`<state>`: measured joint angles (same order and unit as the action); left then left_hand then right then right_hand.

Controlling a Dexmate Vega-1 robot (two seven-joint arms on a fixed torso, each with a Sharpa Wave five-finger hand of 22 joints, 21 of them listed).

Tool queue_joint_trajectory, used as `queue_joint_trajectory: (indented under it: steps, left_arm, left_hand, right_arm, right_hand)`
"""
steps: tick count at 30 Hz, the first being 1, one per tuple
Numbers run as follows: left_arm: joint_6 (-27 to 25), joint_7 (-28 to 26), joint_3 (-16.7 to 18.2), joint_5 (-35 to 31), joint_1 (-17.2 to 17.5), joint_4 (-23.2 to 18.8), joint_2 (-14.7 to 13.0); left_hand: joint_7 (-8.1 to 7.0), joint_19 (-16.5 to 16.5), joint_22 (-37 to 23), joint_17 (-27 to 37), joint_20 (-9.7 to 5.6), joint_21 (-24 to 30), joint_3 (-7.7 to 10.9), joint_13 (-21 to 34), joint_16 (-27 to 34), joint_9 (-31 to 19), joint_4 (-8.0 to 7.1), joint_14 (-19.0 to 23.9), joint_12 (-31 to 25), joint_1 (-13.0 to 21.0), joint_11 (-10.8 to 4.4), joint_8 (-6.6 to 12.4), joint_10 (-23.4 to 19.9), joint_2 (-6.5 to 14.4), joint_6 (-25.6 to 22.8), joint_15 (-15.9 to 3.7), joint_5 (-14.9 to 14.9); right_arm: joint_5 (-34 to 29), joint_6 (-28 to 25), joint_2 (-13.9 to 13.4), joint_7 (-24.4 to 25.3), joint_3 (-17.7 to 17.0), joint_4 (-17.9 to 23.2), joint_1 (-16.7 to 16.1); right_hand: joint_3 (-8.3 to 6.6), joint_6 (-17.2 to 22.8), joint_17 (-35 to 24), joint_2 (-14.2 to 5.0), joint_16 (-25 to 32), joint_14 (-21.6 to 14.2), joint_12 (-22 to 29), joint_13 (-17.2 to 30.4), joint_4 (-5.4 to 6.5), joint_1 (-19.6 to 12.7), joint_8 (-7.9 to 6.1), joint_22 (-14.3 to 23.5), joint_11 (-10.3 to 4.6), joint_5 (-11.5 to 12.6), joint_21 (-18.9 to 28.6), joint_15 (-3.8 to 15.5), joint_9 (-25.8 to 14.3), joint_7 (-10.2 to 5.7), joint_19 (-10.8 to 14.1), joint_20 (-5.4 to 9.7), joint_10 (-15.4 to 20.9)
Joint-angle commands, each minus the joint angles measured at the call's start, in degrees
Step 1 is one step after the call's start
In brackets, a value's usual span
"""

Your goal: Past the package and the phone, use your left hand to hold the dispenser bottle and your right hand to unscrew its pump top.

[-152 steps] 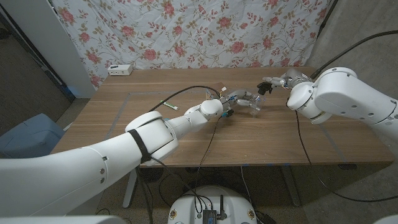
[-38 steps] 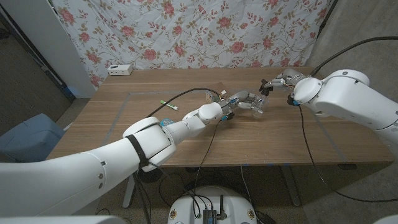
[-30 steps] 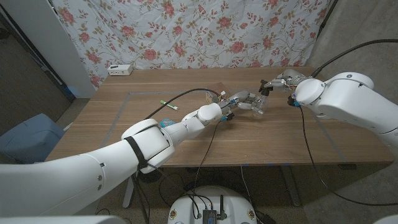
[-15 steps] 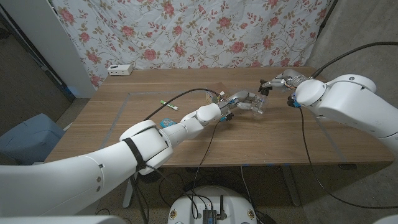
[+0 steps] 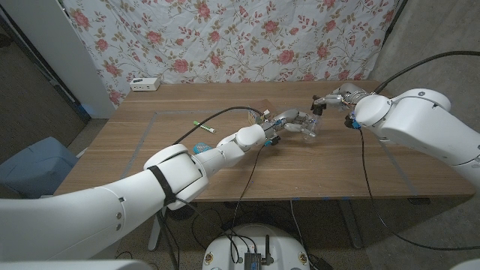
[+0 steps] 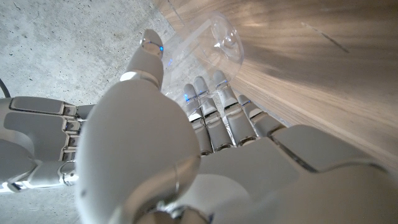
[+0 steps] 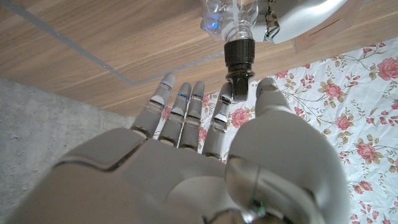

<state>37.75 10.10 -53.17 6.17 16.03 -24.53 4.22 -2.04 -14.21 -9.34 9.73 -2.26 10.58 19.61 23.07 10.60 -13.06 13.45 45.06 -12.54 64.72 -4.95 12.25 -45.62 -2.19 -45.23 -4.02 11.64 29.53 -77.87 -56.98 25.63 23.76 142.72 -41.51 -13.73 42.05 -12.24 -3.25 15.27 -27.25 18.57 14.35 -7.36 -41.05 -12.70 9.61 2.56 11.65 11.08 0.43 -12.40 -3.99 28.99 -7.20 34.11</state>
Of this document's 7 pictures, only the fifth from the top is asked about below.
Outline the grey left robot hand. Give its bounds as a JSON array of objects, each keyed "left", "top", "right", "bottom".
[{"left": 262, "top": 108, "right": 320, "bottom": 146}]

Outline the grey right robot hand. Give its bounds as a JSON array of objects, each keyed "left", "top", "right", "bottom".
[{"left": 313, "top": 82, "right": 372, "bottom": 112}]

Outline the clear plastic spray bottle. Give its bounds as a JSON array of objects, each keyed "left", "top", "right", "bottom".
[{"left": 299, "top": 114, "right": 324, "bottom": 144}]

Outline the black trigger pump top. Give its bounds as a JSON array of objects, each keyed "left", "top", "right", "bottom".
[{"left": 310, "top": 95, "right": 328, "bottom": 116}]

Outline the colourful coin box package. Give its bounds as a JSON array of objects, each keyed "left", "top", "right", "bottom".
[{"left": 247, "top": 99, "right": 277, "bottom": 127}]

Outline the green and white marker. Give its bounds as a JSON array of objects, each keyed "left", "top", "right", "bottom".
[{"left": 193, "top": 120, "right": 217, "bottom": 134}]

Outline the black backdrop pole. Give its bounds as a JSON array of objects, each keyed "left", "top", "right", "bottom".
[{"left": 382, "top": 0, "right": 410, "bottom": 37}]

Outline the floral backdrop cloth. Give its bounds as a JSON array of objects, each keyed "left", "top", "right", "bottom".
[{"left": 61, "top": 0, "right": 402, "bottom": 108}]

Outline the grey table leg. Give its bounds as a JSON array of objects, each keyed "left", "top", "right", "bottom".
[{"left": 337, "top": 199, "right": 364, "bottom": 250}]

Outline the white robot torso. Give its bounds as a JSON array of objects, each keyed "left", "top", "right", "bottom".
[{"left": 202, "top": 223, "right": 311, "bottom": 270}]

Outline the black power adapter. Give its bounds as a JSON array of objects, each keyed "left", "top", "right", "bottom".
[{"left": 307, "top": 253, "right": 333, "bottom": 270}]

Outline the white power strip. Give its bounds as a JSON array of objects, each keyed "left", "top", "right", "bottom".
[{"left": 130, "top": 77, "right": 161, "bottom": 92}]

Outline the white table leg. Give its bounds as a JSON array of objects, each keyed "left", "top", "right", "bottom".
[{"left": 148, "top": 209, "right": 168, "bottom": 251}]

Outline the thin black left wrist cable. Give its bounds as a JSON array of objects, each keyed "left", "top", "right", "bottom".
[{"left": 228, "top": 145, "right": 267, "bottom": 263}]

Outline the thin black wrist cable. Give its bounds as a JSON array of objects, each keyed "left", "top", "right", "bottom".
[
  {"left": 358, "top": 128, "right": 480, "bottom": 251},
  {"left": 228, "top": 145, "right": 267, "bottom": 263}
]

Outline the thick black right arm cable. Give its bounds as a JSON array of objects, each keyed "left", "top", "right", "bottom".
[{"left": 373, "top": 50, "right": 480, "bottom": 95}]

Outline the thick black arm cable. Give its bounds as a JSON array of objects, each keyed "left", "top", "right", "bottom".
[
  {"left": 171, "top": 106, "right": 266, "bottom": 146},
  {"left": 373, "top": 50, "right": 480, "bottom": 95}
]

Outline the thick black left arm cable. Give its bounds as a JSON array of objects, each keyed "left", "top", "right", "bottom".
[{"left": 171, "top": 106, "right": 266, "bottom": 146}]

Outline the grey floor cable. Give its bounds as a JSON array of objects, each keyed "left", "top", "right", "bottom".
[{"left": 289, "top": 199, "right": 314, "bottom": 263}]

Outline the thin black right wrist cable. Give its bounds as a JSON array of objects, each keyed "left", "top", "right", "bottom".
[{"left": 358, "top": 128, "right": 480, "bottom": 251}]

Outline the white wall panel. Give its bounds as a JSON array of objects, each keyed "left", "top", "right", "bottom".
[{"left": 0, "top": 0, "right": 116, "bottom": 119}]

